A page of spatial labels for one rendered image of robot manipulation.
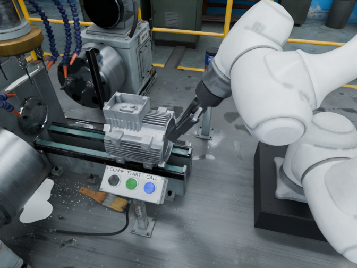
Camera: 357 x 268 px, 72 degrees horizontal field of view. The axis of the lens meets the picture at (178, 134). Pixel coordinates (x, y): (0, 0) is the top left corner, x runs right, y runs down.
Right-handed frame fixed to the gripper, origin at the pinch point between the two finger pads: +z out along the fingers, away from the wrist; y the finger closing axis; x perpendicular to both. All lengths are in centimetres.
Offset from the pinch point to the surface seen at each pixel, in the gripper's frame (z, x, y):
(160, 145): 7.0, -1.3, 1.1
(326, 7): -8, 184, -511
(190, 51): 125, 5, -307
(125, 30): 14, -38, -58
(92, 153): 33.0, -19.3, -1.1
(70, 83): 30, -43, -24
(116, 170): 8.6, -9.5, 16.0
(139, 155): 13.6, -5.2, 3.5
